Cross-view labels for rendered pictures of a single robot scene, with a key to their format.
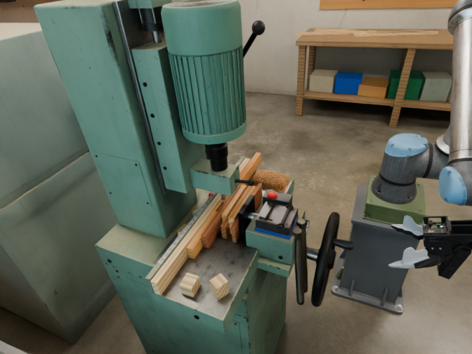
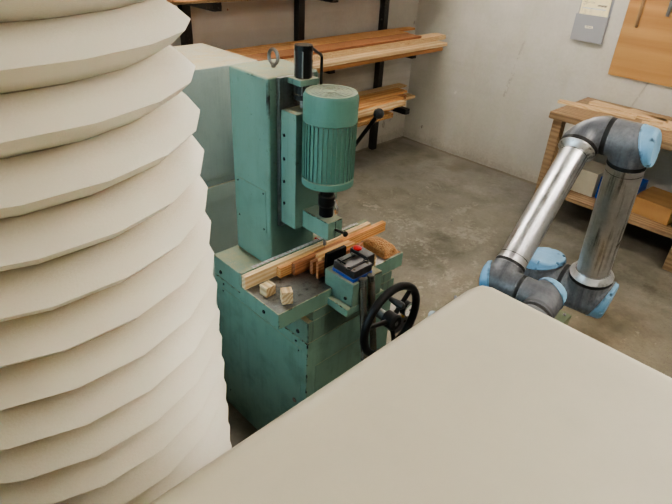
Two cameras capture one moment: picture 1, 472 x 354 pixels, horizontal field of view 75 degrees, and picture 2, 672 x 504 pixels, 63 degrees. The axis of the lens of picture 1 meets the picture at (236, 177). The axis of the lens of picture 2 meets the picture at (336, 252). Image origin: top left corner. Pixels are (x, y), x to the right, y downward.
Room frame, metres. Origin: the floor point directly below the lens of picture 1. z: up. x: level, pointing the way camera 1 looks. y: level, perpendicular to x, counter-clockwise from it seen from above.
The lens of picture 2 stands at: (-0.84, -0.51, 1.96)
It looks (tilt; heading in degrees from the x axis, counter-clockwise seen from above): 31 degrees down; 18
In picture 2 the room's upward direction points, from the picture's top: 3 degrees clockwise
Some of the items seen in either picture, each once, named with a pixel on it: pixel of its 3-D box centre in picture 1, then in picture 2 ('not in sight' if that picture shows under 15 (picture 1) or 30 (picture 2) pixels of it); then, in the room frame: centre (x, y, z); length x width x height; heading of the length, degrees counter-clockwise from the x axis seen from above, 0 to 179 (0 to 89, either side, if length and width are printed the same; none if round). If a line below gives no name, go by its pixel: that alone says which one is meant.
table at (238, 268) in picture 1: (249, 234); (335, 280); (0.68, -0.03, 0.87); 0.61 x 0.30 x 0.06; 153
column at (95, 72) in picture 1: (135, 128); (273, 166); (0.90, 0.31, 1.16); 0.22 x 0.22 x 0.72; 63
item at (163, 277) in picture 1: (212, 212); (311, 252); (0.74, 0.08, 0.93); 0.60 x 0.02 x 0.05; 153
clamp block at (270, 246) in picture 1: (275, 231); (352, 280); (0.65, -0.10, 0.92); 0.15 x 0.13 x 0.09; 153
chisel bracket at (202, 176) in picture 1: (215, 178); (322, 224); (0.78, 0.06, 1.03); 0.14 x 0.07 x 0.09; 63
